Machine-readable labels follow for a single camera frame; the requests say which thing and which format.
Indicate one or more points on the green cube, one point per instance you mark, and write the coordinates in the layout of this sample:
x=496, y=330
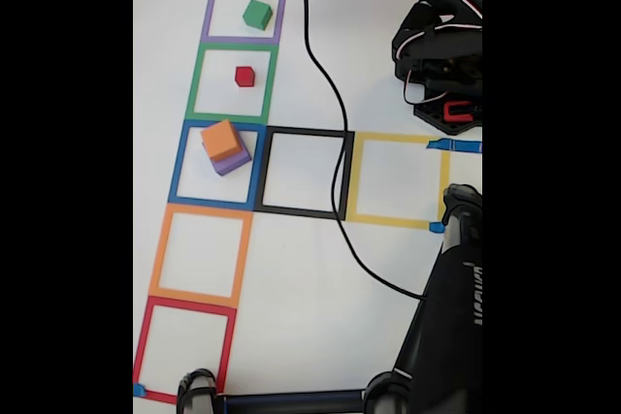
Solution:
x=257, y=14

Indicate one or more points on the small red cube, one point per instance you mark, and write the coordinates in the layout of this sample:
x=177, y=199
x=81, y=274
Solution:
x=245, y=77

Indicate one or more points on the orange cube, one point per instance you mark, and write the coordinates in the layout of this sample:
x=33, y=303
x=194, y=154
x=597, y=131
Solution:
x=220, y=140

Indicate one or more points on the large purple cube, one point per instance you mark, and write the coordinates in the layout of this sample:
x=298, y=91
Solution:
x=233, y=164

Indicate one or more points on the blue tape strip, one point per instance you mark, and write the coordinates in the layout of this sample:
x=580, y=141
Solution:
x=461, y=146

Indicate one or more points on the small blue tape piece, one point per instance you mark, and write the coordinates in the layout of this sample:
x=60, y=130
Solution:
x=436, y=227
x=140, y=390

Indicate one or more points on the black tripod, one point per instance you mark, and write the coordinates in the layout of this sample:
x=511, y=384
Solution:
x=446, y=336

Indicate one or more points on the purple square frame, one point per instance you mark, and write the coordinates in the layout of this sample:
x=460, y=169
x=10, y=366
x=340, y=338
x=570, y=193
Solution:
x=238, y=40

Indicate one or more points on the blue square frame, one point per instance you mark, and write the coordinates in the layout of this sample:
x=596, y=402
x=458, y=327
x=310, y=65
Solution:
x=208, y=202

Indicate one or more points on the black square frame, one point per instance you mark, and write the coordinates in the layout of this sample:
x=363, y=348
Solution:
x=301, y=212

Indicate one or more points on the yellow square frame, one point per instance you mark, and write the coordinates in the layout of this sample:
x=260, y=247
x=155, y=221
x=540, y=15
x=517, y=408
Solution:
x=388, y=220

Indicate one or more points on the orange square frame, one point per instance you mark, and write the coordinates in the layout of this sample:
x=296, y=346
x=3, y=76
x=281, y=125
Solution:
x=194, y=296

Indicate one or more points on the red square frame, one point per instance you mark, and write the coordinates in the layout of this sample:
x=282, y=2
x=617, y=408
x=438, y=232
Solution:
x=189, y=306

